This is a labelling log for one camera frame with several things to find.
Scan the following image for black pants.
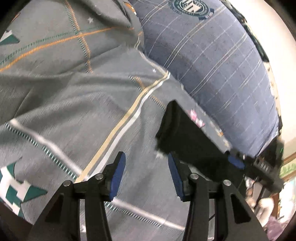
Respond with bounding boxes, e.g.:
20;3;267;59
156;100;244;186

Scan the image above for blue plaid pillow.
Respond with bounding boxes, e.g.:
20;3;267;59
132;1;278;156

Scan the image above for grey patterned bed sheet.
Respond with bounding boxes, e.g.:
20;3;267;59
1;1;227;240

